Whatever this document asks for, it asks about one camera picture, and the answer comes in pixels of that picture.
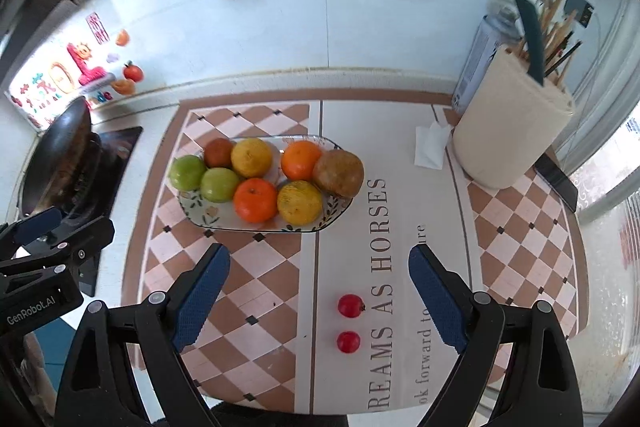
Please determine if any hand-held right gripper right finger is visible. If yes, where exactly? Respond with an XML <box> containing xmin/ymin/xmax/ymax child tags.
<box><xmin>408</xmin><ymin>245</ymin><xmax>586</xmax><ymax>427</ymax></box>

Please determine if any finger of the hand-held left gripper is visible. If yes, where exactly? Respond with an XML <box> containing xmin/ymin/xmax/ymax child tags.
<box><xmin>0</xmin><ymin>206</ymin><xmax>63</xmax><ymax>258</ymax></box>
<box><xmin>0</xmin><ymin>216</ymin><xmax>116</xmax><ymax>280</ymax></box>

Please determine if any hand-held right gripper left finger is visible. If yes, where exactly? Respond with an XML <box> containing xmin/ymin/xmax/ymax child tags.
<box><xmin>52</xmin><ymin>243</ymin><xmax>232</xmax><ymax>427</ymax></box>

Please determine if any oval patterned ceramic plate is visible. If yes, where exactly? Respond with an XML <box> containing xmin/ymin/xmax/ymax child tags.
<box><xmin>177</xmin><ymin>134</ymin><xmax>353</xmax><ymax>234</ymax></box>

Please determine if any small red cherry tomato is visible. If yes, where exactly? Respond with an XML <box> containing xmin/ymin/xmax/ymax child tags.
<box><xmin>337</xmin><ymin>294</ymin><xmax>367</xmax><ymax>319</ymax></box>
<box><xmin>336</xmin><ymin>331</ymin><xmax>362</xmax><ymax>354</ymax></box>

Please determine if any orange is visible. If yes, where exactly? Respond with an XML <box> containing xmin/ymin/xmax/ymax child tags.
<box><xmin>233</xmin><ymin>178</ymin><xmax>279</xmax><ymax>224</ymax></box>
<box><xmin>281</xmin><ymin>140</ymin><xmax>323</xmax><ymax>182</ymax></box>

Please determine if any green apple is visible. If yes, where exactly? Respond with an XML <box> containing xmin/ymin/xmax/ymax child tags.
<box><xmin>169</xmin><ymin>155</ymin><xmax>208</xmax><ymax>191</ymax></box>
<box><xmin>200</xmin><ymin>167</ymin><xmax>241</xmax><ymax>204</ymax></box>

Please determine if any yellow citrus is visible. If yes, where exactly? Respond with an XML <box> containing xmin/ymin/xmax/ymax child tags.
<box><xmin>230</xmin><ymin>138</ymin><xmax>274</xmax><ymax>178</ymax></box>
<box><xmin>277</xmin><ymin>180</ymin><xmax>324</xmax><ymax>226</ymax></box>

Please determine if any small brown kiwi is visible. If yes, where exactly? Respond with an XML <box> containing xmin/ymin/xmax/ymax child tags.
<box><xmin>203</xmin><ymin>137</ymin><xmax>235</xmax><ymax>168</ymax></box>

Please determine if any large brown pear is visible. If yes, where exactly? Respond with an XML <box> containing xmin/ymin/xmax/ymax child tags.
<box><xmin>312</xmin><ymin>149</ymin><xmax>365</xmax><ymax>198</ymax></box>

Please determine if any checkered brown table mat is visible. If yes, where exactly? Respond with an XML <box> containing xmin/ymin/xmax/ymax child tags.
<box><xmin>120</xmin><ymin>88</ymin><xmax>591</xmax><ymax>415</ymax></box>

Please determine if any black frying pan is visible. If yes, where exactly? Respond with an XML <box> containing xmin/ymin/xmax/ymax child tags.
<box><xmin>20</xmin><ymin>96</ymin><xmax>93</xmax><ymax>210</ymax></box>

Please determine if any black gas stove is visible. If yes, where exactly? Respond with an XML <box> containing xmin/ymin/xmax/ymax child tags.
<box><xmin>15</xmin><ymin>126</ymin><xmax>144</xmax><ymax>298</ymax></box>

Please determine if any white tissue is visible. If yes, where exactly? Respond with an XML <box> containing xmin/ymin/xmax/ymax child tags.
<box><xmin>414</xmin><ymin>121</ymin><xmax>453</xmax><ymax>170</ymax></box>

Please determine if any black smartphone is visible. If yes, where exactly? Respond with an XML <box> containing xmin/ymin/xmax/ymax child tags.
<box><xmin>532</xmin><ymin>154</ymin><xmax>580</xmax><ymax>214</ymax></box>

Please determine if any cream utensil holder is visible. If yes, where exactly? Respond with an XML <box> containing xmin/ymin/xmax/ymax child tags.
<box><xmin>452</xmin><ymin>44</ymin><xmax>576</xmax><ymax>190</ymax></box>

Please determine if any white framed window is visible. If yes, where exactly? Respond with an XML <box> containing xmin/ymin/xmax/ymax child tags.
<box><xmin>570</xmin><ymin>0</ymin><xmax>640</xmax><ymax>408</ymax></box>

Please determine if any grey spray can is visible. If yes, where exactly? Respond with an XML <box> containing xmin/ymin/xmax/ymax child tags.
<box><xmin>451</xmin><ymin>7</ymin><xmax>523</xmax><ymax>115</ymax></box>

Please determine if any bundle of wooden chopsticks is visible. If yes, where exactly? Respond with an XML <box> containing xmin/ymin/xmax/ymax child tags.
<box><xmin>520</xmin><ymin>0</ymin><xmax>583</xmax><ymax>85</ymax></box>

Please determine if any colourful wall sticker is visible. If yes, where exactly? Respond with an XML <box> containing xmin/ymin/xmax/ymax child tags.
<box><xmin>5</xmin><ymin>12</ymin><xmax>146</xmax><ymax>128</ymax></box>

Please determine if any dark green handled knife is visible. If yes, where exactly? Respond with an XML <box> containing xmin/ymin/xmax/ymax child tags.
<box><xmin>514</xmin><ymin>0</ymin><xmax>546</xmax><ymax>86</ymax></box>

